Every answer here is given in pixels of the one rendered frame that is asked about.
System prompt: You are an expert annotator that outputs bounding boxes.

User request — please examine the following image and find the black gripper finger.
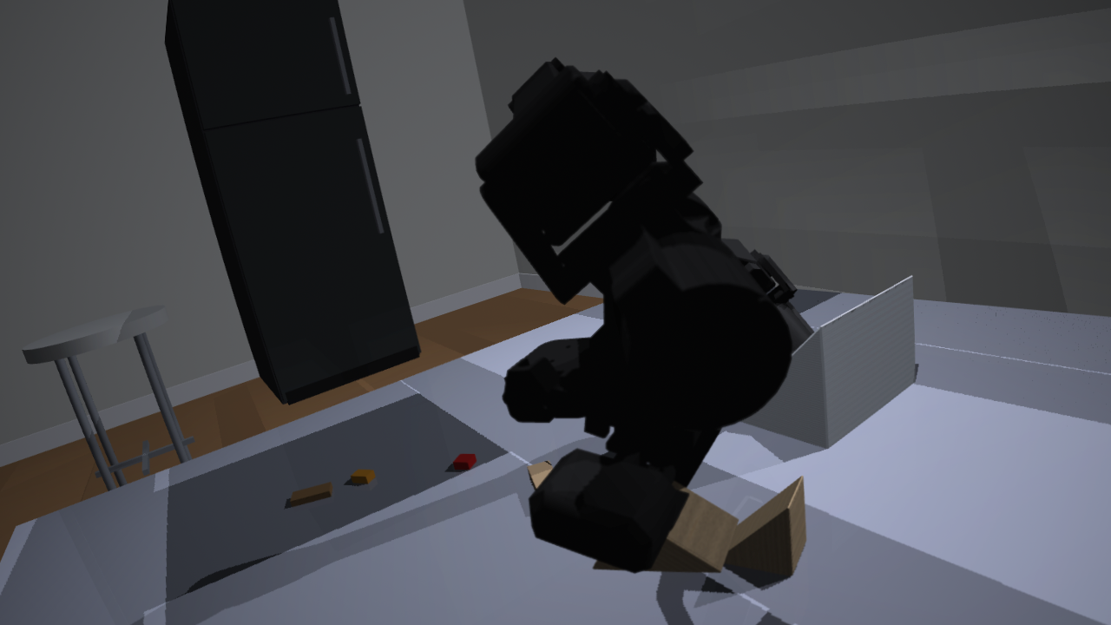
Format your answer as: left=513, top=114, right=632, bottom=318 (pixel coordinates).
left=669, top=427, right=722, bottom=487
left=670, top=490, right=689, bottom=531

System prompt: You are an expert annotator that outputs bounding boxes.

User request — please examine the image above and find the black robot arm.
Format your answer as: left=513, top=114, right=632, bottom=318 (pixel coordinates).
left=476, top=58, right=814, bottom=438

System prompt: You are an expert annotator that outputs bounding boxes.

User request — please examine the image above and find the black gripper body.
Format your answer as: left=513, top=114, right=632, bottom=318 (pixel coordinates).
left=529, top=311, right=702, bottom=573

